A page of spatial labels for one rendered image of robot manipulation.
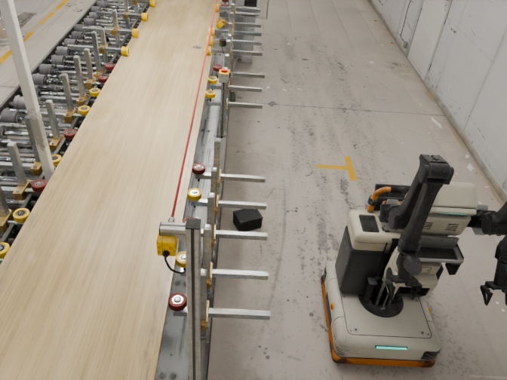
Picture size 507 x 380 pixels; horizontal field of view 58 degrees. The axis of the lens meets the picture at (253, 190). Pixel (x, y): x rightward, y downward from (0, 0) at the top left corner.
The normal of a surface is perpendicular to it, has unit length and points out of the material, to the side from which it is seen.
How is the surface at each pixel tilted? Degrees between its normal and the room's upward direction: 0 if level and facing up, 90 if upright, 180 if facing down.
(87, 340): 0
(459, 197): 43
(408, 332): 0
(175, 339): 0
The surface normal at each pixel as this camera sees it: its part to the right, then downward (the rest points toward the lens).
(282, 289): 0.07, -0.78
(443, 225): -0.01, 0.73
